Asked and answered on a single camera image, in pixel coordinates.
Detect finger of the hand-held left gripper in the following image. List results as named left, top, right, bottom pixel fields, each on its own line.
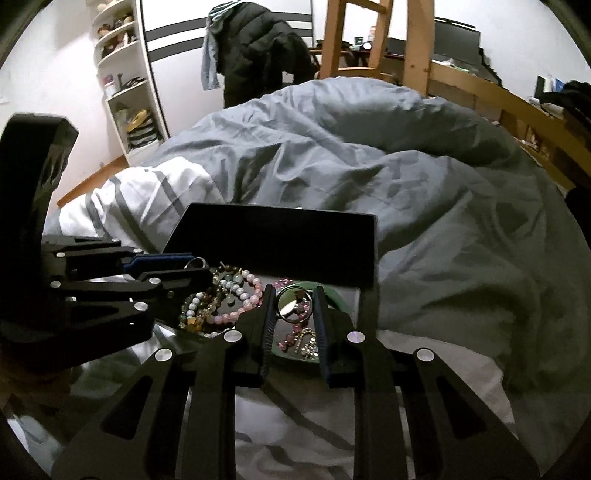
left=51, top=268, right=214, bottom=324
left=44, top=236, right=195, bottom=278

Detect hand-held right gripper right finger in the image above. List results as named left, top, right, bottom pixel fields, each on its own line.
left=313, top=286, right=541, bottom=480

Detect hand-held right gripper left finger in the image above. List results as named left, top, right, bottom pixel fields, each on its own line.
left=51, top=284, right=278, bottom=480

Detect round silver ring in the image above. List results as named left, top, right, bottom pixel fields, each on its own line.
left=276, top=285, right=315, bottom=321

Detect black jewelry box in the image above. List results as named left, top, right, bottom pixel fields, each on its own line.
left=157, top=202, right=380, bottom=365

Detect gold rhinestone jewelry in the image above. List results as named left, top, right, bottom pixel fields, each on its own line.
left=295, top=330, right=319, bottom=360

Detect pink crystal jewelry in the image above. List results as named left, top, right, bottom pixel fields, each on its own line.
left=276, top=323, right=305, bottom=354

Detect green bangle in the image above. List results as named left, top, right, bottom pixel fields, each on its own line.
left=272, top=281, right=358, bottom=365

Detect white corner shelf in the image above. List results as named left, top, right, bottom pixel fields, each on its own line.
left=90, top=0, right=169, bottom=155

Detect grey white striped duvet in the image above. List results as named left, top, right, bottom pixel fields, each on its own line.
left=44, top=76, right=583, bottom=480

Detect white wardrobe dark stripes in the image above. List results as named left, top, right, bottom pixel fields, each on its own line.
left=136, top=0, right=317, bottom=139

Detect light blue garment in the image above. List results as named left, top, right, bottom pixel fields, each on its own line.
left=201, top=2, right=241, bottom=92

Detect black puffer jacket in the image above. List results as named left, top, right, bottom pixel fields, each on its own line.
left=217, top=2, right=319, bottom=109

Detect wooden ladder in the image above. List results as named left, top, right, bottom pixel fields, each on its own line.
left=318, top=0, right=435, bottom=97

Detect black monitor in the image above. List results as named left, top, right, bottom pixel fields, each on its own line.
left=431, top=16, right=481, bottom=70

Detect white and blue bottles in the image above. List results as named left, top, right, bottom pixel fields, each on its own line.
left=536, top=74, right=566, bottom=95

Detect grey bead bracelet amber bead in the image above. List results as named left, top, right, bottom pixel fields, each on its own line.
left=179, top=291, right=222, bottom=335

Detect white green bead bracelet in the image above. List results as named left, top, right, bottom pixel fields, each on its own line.
left=215, top=265, right=252, bottom=305

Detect pink bead bracelet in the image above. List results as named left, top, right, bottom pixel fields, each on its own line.
left=210, top=272, right=264, bottom=326

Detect wooden bed rail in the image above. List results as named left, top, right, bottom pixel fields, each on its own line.
left=429, top=62, right=583, bottom=190

